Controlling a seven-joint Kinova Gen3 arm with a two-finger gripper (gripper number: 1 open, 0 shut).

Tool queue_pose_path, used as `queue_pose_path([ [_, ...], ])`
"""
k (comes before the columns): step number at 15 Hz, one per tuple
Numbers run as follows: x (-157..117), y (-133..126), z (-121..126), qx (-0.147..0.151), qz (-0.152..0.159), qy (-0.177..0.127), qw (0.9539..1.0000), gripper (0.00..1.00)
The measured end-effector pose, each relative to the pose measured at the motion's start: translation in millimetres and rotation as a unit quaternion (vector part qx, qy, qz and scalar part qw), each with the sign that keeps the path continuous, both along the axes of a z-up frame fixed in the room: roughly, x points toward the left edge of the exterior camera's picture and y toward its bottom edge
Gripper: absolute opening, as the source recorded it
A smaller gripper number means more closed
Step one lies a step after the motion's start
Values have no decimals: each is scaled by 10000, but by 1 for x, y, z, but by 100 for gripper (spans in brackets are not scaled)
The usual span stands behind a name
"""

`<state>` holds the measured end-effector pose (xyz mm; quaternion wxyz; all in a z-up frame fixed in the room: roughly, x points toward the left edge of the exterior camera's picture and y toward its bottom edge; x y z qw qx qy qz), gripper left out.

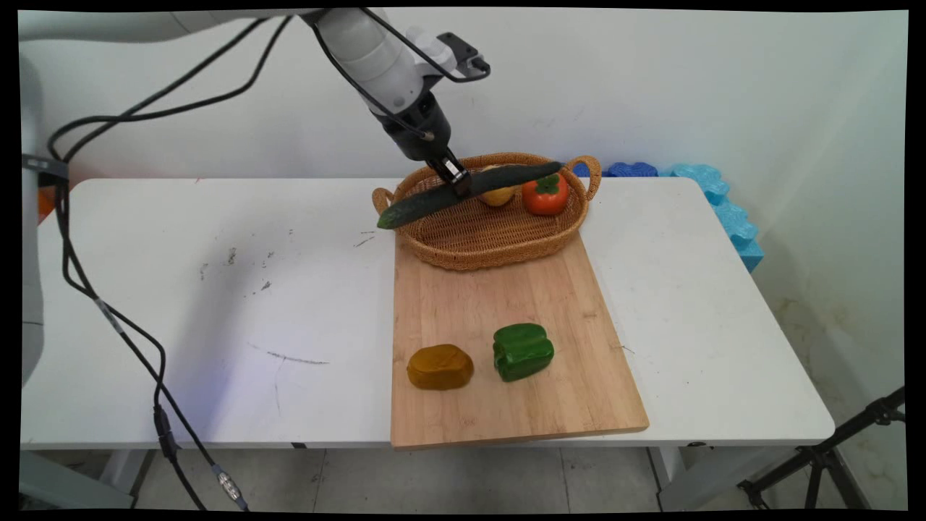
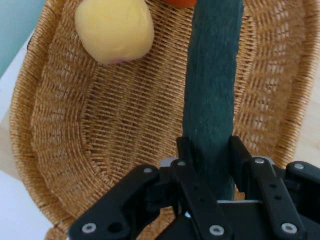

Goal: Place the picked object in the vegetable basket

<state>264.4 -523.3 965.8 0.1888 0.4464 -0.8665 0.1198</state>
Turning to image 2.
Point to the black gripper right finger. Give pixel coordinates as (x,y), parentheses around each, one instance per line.
(275,190)

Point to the orange persimmon with green calyx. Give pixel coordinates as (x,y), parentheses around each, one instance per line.
(181,3)

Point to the long dark green cucumber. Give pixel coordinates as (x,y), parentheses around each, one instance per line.
(212,75)

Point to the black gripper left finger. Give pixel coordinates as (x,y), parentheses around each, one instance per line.
(130,200)

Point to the yellow peach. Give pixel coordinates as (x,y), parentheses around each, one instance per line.
(115,30)

